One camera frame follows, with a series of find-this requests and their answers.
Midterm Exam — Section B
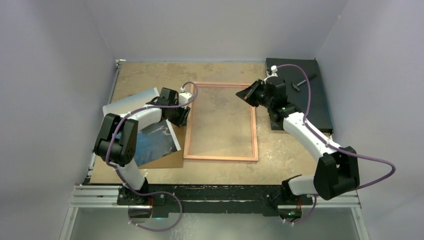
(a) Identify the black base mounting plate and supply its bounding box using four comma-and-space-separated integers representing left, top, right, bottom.
117, 183, 313, 218

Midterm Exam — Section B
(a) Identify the black flat board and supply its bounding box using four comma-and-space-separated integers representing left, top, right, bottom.
265, 57, 334, 135

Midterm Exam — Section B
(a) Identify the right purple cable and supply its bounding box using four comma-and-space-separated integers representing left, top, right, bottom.
271, 63, 397, 226

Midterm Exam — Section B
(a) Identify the small hammer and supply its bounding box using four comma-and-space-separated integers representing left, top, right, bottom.
291, 73, 318, 92

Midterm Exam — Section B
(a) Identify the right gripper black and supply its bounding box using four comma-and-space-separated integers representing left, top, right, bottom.
236, 79, 274, 109

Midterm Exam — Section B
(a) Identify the pink wooden picture frame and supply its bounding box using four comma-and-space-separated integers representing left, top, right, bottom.
183, 82, 259, 163

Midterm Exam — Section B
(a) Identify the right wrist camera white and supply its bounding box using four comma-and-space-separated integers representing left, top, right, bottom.
264, 65, 278, 80

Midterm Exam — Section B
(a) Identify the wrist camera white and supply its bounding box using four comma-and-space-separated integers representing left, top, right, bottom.
178, 87, 194, 107
264, 65, 278, 80

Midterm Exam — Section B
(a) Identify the brown cardboard backing board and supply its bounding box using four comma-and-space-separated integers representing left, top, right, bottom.
133, 121, 186, 169

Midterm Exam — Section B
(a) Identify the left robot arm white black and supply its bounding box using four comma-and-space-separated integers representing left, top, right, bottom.
94, 87, 194, 205

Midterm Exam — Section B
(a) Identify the aluminium rail frame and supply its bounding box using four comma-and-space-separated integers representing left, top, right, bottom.
59, 59, 370, 240

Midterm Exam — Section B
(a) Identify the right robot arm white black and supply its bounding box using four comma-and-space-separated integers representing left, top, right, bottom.
235, 77, 360, 204

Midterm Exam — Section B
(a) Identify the seascape photo print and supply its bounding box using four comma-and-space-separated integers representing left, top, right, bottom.
102, 87, 184, 169

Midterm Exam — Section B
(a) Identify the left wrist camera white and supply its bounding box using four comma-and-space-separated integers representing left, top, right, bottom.
178, 87, 194, 107

